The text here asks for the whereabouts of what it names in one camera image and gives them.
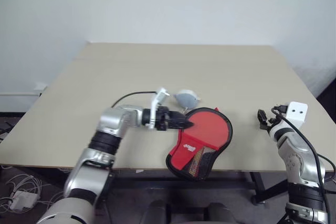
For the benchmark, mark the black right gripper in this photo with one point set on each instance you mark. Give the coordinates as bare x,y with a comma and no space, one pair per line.
272,121

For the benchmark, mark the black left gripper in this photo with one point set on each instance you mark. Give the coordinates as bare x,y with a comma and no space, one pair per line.
162,119

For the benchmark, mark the red black paddle case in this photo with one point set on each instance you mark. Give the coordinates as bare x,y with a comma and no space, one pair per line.
181,155

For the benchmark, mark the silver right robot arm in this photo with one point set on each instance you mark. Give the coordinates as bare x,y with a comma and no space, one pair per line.
296,155

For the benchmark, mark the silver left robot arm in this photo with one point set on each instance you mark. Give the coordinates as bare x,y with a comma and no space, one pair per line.
113,119

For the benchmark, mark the grey plush zipper pendant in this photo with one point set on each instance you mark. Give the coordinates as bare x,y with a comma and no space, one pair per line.
186,99

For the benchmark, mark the white power adapter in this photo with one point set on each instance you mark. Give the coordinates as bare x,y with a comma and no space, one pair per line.
24,200

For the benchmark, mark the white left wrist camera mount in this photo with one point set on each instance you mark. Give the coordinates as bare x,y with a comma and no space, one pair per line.
158,98

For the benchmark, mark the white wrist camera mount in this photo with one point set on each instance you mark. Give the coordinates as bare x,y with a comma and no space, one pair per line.
296,112
158,98

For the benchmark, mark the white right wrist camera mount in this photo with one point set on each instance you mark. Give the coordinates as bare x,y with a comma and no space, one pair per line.
296,112

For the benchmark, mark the black metal table frame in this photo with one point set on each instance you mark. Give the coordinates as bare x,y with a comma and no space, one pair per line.
183,182

